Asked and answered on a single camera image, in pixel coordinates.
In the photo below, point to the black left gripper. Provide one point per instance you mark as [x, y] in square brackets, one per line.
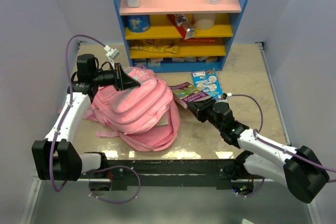
[122, 81]

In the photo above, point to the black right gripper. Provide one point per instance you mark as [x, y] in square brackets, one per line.
[199, 108]

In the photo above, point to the blue cartoon book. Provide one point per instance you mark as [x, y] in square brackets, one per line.
[208, 82]

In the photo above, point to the purple book underneath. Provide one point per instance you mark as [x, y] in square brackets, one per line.
[186, 92]

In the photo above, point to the pink student backpack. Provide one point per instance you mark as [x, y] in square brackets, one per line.
[132, 114]

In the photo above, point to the yellow illustrated book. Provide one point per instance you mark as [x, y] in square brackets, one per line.
[163, 120]

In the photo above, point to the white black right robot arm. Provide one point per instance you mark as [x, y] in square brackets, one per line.
[298, 169]

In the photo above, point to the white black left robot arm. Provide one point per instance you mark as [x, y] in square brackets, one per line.
[55, 156]

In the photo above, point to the yellow chips bag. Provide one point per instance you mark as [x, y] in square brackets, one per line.
[156, 45]

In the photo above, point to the blue cartoon can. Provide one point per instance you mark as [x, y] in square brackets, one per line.
[138, 23]

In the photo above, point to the blue pink yellow shelf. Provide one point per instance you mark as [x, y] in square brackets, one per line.
[179, 35]

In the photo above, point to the red silver snack box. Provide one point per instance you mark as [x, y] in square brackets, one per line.
[182, 24]

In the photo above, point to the white translucent cup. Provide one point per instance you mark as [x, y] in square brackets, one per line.
[203, 21]

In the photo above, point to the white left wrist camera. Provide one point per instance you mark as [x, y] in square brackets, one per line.
[111, 53]

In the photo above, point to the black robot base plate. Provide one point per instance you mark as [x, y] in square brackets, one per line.
[223, 174]

